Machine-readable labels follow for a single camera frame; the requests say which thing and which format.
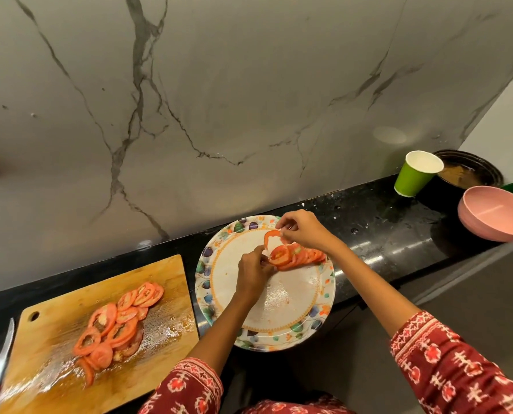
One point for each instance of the person's right hand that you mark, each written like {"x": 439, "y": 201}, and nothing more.
{"x": 308, "y": 230}

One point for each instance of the person's left hand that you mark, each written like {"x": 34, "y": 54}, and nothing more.
{"x": 252, "y": 275}

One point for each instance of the row of tomato slices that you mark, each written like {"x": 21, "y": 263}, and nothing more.
{"x": 304, "y": 256}

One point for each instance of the red tomato slice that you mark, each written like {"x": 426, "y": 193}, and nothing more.
{"x": 266, "y": 237}

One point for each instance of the floral rimmed plate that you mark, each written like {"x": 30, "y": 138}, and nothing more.
{"x": 291, "y": 306}

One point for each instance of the pile of tomato slices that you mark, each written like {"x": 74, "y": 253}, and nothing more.
{"x": 101, "y": 355}

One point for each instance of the person's left forearm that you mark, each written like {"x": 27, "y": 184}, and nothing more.
{"x": 222, "y": 336}

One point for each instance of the person's right forearm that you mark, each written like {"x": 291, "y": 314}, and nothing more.
{"x": 377, "y": 293}

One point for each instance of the wooden cutting board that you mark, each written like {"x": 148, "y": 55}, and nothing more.
{"x": 170, "y": 297}

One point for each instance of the brown lower cabinet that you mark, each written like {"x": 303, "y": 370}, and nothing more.
{"x": 347, "y": 323}

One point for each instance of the green paper cup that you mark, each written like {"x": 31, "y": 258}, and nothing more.
{"x": 412, "y": 181}

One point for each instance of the red patterned left sleeve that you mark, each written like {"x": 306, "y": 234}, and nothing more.
{"x": 183, "y": 390}

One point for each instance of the red patterned sleeve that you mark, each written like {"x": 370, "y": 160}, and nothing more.
{"x": 455, "y": 370}
{"x": 183, "y": 390}

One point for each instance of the red patterned tunic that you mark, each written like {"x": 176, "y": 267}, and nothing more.
{"x": 299, "y": 405}

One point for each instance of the pink bowl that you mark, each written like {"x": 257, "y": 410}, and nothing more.
{"x": 493, "y": 215}

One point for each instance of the dark cooking pot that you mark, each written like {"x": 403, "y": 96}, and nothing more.
{"x": 487, "y": 165}

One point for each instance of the red patterned right sleeve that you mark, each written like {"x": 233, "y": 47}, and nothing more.
{"x": 455, "y": 370}

